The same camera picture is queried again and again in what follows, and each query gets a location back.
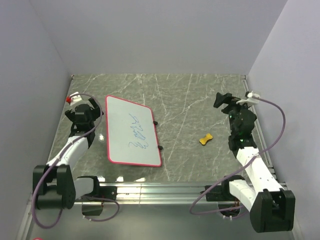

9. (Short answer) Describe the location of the yellow bone shaped eraser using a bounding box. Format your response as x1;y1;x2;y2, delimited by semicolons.
199;133;213;146

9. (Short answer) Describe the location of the right side aluminium rail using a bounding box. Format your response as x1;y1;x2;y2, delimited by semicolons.
240;75;286;188

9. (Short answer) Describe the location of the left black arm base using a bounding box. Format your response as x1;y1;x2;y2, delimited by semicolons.
75;185;118;202

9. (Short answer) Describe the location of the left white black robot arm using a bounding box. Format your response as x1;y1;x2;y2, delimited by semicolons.
32;93;104;210

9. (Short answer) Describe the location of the aluminium mounting rail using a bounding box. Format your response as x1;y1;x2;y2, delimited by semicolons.
27;182;293;205

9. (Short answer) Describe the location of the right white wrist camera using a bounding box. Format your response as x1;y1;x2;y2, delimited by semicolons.
236;91;261;107

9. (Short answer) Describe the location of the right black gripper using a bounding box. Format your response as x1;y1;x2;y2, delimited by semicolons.
213;92;252;135

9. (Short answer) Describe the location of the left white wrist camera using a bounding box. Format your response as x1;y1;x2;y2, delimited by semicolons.
65;92;83;106

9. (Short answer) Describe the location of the whiteboard wire stand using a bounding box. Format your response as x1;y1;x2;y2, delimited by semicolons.
153;120;164;151

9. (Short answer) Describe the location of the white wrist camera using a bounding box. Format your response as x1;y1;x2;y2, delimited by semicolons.
236;91;261;107
65;92;83;106

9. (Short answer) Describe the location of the pink framed whiteboard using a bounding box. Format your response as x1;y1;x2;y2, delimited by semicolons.
105;95;162;167

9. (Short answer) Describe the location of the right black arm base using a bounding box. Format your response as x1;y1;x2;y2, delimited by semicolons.
199;183;243;202

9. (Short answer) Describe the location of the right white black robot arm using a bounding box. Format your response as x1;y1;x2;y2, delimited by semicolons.
213;92;296;233

